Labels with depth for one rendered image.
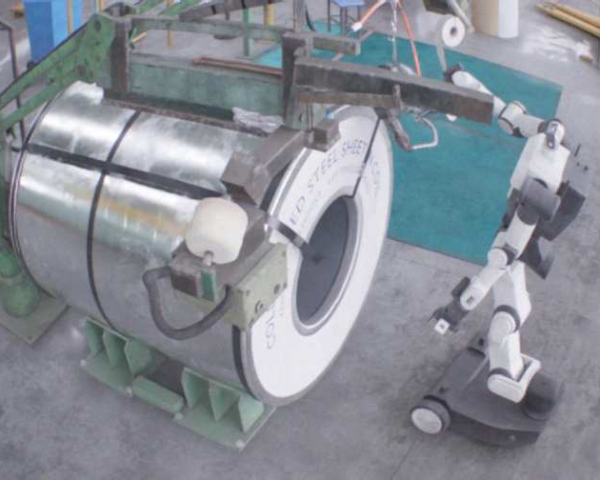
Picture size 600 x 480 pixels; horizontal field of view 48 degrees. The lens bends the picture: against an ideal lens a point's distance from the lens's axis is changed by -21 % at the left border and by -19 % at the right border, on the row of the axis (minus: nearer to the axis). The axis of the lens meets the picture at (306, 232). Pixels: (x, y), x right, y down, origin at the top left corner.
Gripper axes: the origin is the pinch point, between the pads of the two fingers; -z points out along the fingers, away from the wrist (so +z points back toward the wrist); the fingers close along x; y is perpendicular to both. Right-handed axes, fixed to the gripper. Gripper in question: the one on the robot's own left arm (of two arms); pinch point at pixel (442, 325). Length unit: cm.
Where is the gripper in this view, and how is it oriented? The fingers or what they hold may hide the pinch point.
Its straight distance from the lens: 299.8
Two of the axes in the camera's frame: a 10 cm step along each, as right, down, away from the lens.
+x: -7.9, -6.1, 0.7
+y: -4.9, 5.6, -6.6
